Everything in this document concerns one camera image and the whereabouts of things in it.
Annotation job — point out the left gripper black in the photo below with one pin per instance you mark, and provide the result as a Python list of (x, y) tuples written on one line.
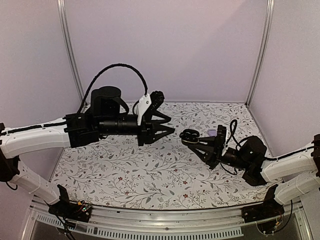
[(148, 134)]

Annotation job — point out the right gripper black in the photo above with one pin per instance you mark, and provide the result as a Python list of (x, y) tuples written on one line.
[(209, 157)]

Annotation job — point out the purple earbud charging case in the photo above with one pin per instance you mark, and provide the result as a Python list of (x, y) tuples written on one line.
[(212, 132)]

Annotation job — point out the black earbud charging case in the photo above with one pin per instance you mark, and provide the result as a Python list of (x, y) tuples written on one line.
[(189, 136)]

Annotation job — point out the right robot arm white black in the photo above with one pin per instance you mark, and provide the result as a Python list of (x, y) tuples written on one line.
[(304, 162)]

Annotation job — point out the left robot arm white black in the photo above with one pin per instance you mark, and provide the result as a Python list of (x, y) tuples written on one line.
[(19, 141)]

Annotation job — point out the floral table mat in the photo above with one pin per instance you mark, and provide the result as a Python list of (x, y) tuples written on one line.
[(164, 175)]

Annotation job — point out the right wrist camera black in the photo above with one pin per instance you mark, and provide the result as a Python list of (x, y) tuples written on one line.
[(220, 139)]

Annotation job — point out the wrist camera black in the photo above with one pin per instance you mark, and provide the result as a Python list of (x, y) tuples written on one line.
[(220, 139), (148, 105)]

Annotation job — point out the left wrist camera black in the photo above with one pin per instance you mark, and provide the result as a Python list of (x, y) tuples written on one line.
[(148, 105)]

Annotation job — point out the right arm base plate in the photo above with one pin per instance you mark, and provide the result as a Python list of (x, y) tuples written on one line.
[(269, 208)]

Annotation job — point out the aluminium front rail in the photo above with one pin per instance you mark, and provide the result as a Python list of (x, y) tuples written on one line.
[(110, 223)]

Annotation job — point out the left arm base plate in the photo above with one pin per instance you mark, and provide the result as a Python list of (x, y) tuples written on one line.
[(79, 211)]

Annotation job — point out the left aluminium corner post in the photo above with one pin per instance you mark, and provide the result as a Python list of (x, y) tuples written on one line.
[(62, 13)]

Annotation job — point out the aluminium corner post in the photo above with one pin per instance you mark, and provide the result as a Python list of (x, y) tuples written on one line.
[(62, 13), (262, 51)]

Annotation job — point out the right aluminium corner post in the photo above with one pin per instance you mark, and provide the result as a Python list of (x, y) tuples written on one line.
[(262, 51)]

